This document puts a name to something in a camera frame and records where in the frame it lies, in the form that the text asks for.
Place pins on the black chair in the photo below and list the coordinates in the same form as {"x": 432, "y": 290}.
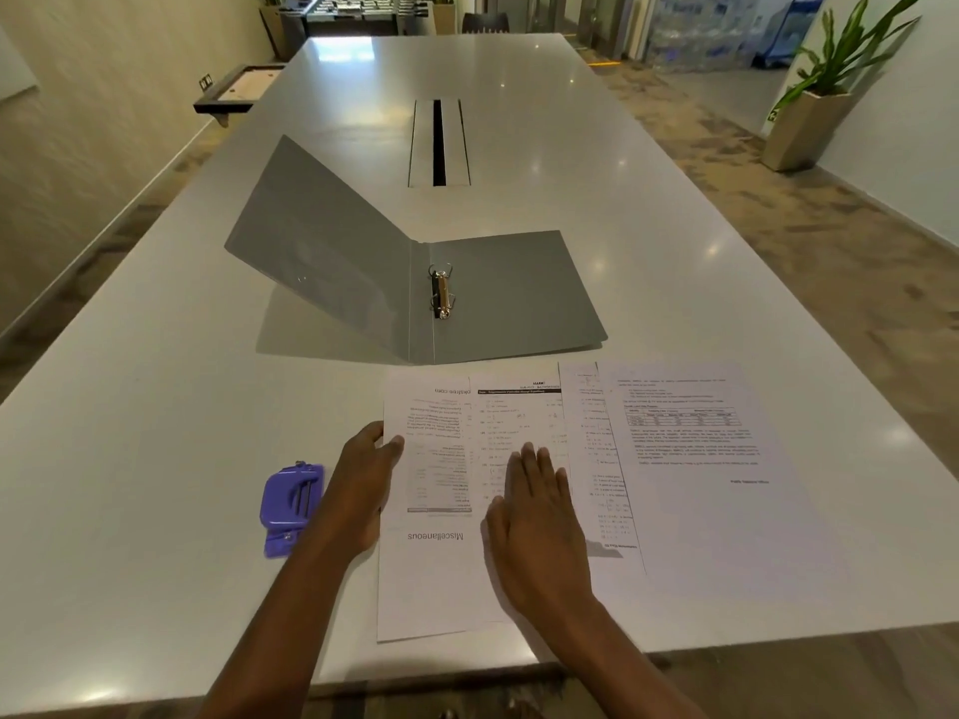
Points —
{"x": 485, "y": 23}

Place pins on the person's right hand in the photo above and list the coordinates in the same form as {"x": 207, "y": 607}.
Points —
{"x": 539, "y": 546}

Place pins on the foosball table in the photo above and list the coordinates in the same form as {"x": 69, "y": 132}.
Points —
{"x": 365, "y": 11}

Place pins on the person's right forearm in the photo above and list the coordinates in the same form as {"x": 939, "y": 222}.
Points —
{"x": 599, "y": 666}

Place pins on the person's right middle finger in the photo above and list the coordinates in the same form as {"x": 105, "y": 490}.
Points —
{"x": 528, "y": 475}

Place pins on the black framed board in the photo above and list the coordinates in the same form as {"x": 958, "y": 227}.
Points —
{"x": 241, "y": 88}

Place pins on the person's left hand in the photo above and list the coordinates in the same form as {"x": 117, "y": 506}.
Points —
{"x": 356, "y": 494}

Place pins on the purple hole punch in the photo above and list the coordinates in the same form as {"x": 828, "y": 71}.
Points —
{"x": 288, "y": 501}

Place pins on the person's left forearm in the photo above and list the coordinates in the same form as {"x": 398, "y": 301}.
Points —
{"x": 285, "y": 628}

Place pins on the small potted plant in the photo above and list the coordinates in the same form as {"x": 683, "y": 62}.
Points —
{"x": 443, "y": 13}
{"x": 274, "y": 26}

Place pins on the printed sheet with black header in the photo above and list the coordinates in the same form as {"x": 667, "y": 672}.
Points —
{"x": 577, "y": 471}

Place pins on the person's left thumb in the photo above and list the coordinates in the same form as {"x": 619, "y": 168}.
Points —
{"x": 392, "y": 447}

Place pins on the person's right thumb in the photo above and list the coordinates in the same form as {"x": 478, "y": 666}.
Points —
{"x": 496, "y": 520}

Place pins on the blue hand truck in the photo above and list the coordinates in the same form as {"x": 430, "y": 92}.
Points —
{"x": 790, "y": 29}

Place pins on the stack of water bottle packs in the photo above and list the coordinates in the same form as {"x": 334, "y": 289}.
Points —
{"x": 700, "y": 29}

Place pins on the person's right little finger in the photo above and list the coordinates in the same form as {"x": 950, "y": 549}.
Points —
{"x": 554, "y": 482}

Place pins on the printed sheet with small table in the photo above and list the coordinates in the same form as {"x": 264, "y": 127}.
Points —
{"x": 697, "y": 456}

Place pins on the large green plant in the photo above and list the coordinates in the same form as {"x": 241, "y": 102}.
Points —
{"x": 843, "y": 56}

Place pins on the printed sheet with large heading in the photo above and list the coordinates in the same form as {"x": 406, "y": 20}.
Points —
{"x": 431, "y": 456}

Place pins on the large beige planter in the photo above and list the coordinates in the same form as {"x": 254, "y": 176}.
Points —
{"x": 805, "y": 130}

